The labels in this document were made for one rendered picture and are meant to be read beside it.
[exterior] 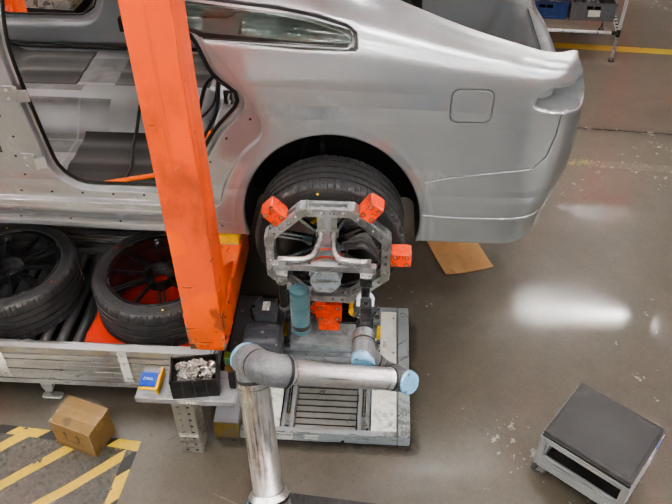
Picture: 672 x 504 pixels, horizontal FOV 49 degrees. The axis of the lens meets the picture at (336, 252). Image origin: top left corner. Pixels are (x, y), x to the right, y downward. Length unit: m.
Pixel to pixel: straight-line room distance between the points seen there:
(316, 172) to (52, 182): 1.23
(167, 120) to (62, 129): 1.83
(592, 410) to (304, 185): 1.58
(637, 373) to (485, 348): 0.77
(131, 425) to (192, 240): 1.25
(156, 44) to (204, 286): 1.04
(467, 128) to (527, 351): 1.44
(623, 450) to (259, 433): 1.54
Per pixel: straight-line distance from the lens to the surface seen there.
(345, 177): 3.09
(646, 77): 6.73
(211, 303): 3.07
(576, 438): 3.35
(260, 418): 2.66
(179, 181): 2.68
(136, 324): 3.57
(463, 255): 4.50
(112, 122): 4.23
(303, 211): 3.02
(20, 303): 3.79
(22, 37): 5.34
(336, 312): 3.40
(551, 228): 4.83
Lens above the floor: 3.00
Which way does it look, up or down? 42 degrees down
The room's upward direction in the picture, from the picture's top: straight up
